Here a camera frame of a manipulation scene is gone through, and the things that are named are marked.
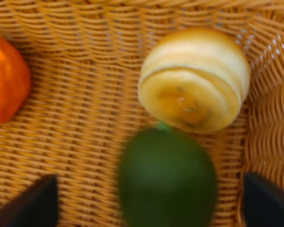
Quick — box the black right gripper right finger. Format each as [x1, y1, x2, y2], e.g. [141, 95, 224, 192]
[243, 172, 284, 227]

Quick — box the red yellow peach half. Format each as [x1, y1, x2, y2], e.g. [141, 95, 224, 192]
[138, 27, 250, 132]

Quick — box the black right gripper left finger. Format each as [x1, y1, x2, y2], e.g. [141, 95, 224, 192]
[0, 175, 59, 227]

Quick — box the orange tangerine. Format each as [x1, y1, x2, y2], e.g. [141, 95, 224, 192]
[0, 36, 31, 124]

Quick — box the green lime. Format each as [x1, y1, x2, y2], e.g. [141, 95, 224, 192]
[118, 127, 218, 227]

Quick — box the orange wicker basket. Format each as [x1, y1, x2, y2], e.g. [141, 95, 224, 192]
[0, 0, 284, 227]

